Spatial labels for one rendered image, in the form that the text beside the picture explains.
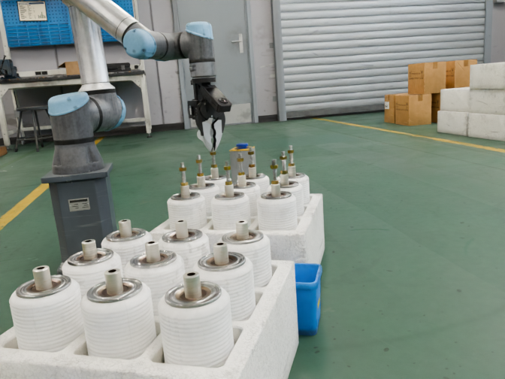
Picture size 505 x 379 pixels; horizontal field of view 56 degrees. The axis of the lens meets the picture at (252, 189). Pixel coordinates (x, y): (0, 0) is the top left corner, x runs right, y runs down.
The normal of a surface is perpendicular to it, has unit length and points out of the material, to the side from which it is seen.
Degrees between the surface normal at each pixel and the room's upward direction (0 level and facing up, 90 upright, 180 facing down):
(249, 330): 0
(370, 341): 0
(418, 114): 90
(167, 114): 90
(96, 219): 90
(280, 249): 90
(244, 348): 0
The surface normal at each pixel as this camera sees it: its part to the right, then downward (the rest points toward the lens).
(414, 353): -0.07, -0.97
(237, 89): 0.19, 0.20
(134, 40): -0.37, 0.23
